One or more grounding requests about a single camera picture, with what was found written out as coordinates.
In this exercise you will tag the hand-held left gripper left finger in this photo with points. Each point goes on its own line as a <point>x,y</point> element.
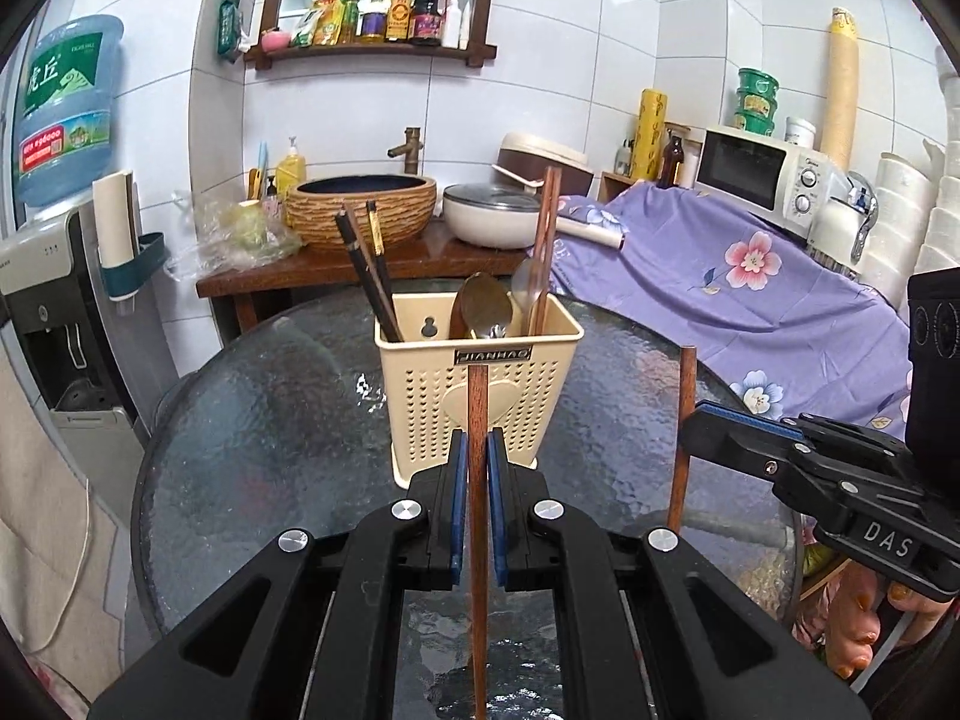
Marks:
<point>457,510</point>

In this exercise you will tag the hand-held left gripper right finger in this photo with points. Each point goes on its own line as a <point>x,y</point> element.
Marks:
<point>497,510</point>

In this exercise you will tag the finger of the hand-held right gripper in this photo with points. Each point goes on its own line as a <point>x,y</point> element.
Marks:
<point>735,446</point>
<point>750,417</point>

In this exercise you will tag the red wooden chopstick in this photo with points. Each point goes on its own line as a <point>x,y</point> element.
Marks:
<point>554,225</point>
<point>541,240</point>
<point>679,495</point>
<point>477,405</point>

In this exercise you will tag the beige plastic utensil holder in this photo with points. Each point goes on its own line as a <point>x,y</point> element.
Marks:
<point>420,405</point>

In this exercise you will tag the wooden spoon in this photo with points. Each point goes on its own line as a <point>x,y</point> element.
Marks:
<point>480,307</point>

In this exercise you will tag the clear plastic spoon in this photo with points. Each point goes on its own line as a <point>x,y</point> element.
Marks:
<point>523,285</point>

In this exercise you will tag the dark chopstick with gold band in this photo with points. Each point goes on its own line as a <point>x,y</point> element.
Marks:
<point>377,255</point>
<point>360,270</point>

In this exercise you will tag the person's right hand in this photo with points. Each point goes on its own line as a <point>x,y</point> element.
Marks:
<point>847,615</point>

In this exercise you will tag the purple floral cloth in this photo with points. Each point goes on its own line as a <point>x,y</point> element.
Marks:
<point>750,300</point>

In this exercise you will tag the white kettle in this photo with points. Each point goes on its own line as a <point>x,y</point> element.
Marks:
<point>836,225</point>

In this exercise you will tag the white lint roller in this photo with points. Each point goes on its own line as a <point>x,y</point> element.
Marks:
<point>592,234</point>

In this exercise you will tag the stack of white cups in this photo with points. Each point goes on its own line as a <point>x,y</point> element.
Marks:
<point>907,225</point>

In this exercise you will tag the white microwave oven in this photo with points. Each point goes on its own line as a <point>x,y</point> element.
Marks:
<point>739,161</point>

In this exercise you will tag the brown glass bottle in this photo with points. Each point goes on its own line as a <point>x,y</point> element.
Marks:
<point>671,161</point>

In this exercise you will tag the white pot with glass lid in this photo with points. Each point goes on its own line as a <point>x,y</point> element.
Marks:
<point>487,225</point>

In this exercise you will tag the wooden counter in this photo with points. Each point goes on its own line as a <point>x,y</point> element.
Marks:
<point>300,270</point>

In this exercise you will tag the white jar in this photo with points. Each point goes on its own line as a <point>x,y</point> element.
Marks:
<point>800,133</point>

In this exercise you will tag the small clear bottle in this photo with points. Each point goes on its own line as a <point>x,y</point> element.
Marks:
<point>622,157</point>

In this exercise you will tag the yellow wrap roll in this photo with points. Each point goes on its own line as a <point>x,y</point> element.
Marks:
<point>649,135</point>

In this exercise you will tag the woven-pattern basin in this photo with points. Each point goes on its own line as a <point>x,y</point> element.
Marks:
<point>352,217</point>

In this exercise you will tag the stack of green bowls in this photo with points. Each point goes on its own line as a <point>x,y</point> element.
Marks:
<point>756,101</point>

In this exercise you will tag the white rice paddle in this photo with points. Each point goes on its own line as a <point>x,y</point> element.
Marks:
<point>517,174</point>

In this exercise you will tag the large beige roll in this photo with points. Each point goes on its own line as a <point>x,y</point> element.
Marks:
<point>840,90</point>

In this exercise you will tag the clear plastic bag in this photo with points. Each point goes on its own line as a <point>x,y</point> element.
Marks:
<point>240,232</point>

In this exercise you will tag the brass bamboo-style faucet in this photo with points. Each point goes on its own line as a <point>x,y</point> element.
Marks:
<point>411,154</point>

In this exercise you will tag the yellow soap pump bottle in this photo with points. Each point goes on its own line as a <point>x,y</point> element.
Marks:
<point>291,172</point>

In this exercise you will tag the beige cloth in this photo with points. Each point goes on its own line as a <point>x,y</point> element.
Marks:
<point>45,540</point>

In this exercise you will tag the water dispenser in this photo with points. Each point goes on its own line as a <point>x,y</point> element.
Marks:
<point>45,330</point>

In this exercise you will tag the white squeeze bottle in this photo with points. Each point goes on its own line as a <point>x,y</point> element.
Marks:
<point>451,22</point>

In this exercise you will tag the dark soy sauce bottle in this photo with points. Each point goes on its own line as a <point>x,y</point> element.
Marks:
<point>426,15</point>

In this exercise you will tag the amber sauce bottle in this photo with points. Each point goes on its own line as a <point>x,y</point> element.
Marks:
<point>399,15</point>

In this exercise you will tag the purple-label sauce bottle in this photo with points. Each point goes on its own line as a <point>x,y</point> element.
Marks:
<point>373,15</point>

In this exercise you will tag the pink round ornament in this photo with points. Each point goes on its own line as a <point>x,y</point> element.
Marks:
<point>275,40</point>

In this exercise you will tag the yellow seasoning packet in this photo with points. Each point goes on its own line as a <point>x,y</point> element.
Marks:
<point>319,19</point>

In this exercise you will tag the green packet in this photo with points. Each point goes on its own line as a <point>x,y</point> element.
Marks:
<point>231,22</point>

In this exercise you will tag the blue water jug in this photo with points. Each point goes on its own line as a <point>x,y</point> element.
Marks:
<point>67,112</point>

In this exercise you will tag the teal wall holder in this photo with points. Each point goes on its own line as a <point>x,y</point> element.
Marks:
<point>135,270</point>

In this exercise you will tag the wooden mirror wall shelf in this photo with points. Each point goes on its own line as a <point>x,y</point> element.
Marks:
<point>360,52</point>

